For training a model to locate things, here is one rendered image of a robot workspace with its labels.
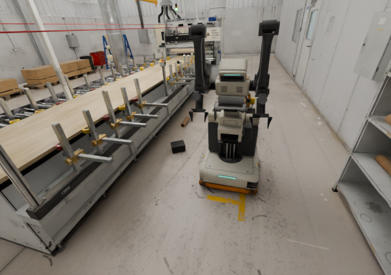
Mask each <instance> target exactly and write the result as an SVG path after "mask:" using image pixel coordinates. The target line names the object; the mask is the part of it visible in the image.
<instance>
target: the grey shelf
mask: <svg viewBox="0 0 391 275"><path fill-rule="evenodd" d="M389 76H390V77H389ZM388 78H389V79H388ZM387 80H388V81H387ZM385 84H386V85H385ZM383 88H384V89H383ZM382 90H383V91H382ZM381 92H382V94H381ZM380 95H381V96H380ZM379 97H380V98H379ZM378 99H379V100H378ZM377 101H378V103H377ZM376 103H377V104H376ZM373 109H374V111H373ZM372 112H373V113H372ZM390 114H391V60H390V62H389V64H388V66H387V68H386V71H385V73H384V75H383V77H382V79H381V82H380V84H379V86H378V89H377V91H376V93H375V95H374V97H373V100H372V102H371V104H370V106H369V108H368V111H367V113H366V115H365V117H364V120H363V122H362V124H361V126H360V129H359V131H358V133H357V135H356V138H355V140H354V142H353V144H352V146H351V148H350V151H349V153H348V155H347V158H346V160H345V162H344V164H343V167H342V169H341V171H340V173H339V175H338V177H337V180H336V182H335V184H334V186H333V188H332V191H333V192H338V190H337V187H339V189H340V190H341V192H342V194H343V195H344V197H345V198H346V200H347V201H348V203H349V206H350V209H351V211H352V213H353V215H354V217H355V219H356V221H357V223H358V225H359V227H360V229H361V230H362V232H363V234H364V236H365V238H366V239H367V241H368V243H369V245H370V247H371V249H372V251H373V253H374V255H375V256H376V258H377V260H378V262H379V264H380V266H381V268H382V270H383V271H384V273H385V275H391V176H390V175H389V174H388V173H387V172H386V171H385V170H384V169H383V168H382V166H381V165H380V164H379V163H378V162H377V161H376V160H375V158H376V156H378V155H386V156H387V157H388V158H389V159H390V160H391V125H390V124H388V123H387V122H385V117H386V116H387V115H390ZM367 123H368V124H367ZM366 125H367V126H366ZM365 127H366V128H365ZM364 129H365V130H364ZM362 133H363V134H362ZM361 135H362V136H361ZM360 138H361V139H360ZM359 140H360V141H359ZM355 149H356V150H355ZM354 150H355V151H354ZM350 159H351V160H350ZM348 164H349V165H348ZM347 165H348V166H347ZM344 172H345V173H344ZM343 174H344V175H343ZM342 176H343V177H342ZM341 179H342V180H341Z"/></svg>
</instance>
